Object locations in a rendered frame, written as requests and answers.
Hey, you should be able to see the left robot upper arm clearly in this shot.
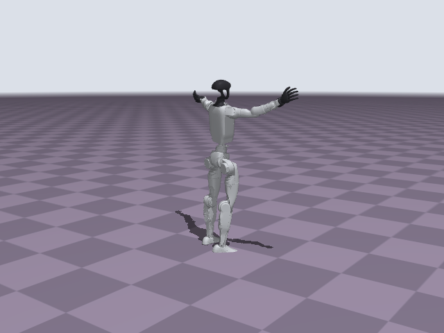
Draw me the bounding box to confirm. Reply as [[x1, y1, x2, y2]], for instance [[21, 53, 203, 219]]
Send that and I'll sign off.
[[205, 101, 213, 112]]

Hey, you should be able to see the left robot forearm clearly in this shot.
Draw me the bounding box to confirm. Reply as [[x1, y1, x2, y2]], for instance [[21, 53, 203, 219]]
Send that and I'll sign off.
[[200, 96, 208, 108]]

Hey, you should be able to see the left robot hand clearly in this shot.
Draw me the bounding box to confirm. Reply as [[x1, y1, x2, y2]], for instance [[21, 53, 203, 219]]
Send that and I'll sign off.
[[193, 90, 205, 103]]

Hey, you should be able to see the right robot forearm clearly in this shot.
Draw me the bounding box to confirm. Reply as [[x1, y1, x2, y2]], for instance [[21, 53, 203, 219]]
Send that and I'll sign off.
[[251, 99, 280, 115]]

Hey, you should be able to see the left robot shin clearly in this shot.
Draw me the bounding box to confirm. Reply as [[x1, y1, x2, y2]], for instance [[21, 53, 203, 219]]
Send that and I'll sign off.
[[203, 197, 217, 238]]

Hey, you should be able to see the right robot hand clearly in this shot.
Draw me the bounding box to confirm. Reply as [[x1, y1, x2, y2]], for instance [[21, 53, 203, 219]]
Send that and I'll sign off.
[[278, 87, 299, 107]]

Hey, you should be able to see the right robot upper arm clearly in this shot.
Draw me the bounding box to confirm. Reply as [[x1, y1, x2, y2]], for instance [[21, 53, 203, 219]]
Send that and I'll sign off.
[[225, 107, 260, 119]]

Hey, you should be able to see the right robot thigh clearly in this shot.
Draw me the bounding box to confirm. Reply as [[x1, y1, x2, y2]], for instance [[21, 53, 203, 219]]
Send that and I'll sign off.
[[218, 158, 239, 211]]

